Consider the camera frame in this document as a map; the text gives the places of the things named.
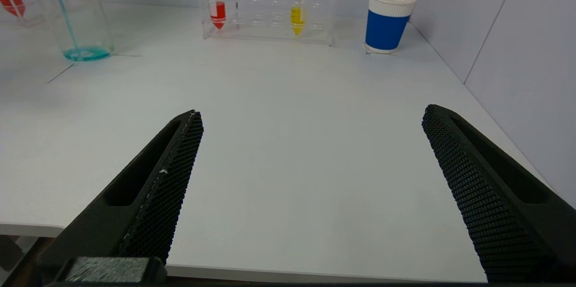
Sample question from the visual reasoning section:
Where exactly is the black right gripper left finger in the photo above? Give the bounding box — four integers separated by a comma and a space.
38, 110, 204, 264

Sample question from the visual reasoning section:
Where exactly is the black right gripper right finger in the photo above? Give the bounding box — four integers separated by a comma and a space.
422, 104, 576, 284

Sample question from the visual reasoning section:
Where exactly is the clear glass beaker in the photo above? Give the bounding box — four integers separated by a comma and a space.
30, 0, 117, 63

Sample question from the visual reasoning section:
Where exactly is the blue white paper cup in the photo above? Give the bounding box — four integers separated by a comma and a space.
364, 0, 418, 55

